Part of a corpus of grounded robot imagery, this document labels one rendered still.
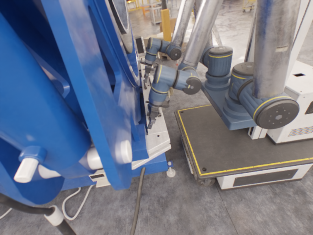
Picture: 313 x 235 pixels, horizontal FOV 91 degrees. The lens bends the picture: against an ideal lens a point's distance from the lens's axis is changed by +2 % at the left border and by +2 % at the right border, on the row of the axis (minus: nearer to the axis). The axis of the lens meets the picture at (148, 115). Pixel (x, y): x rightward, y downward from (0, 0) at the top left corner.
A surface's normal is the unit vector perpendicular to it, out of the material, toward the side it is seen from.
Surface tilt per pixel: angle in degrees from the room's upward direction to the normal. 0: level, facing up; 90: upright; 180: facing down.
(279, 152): 0
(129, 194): 0
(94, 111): 73
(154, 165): 90
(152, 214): 0
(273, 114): 90
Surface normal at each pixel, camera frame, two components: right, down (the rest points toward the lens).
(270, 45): -0.58, 0.65
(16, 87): 0.83, 0.29
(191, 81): -0.07, 0.53
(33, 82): 0.97, 0.02
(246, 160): -0.18, -0.77
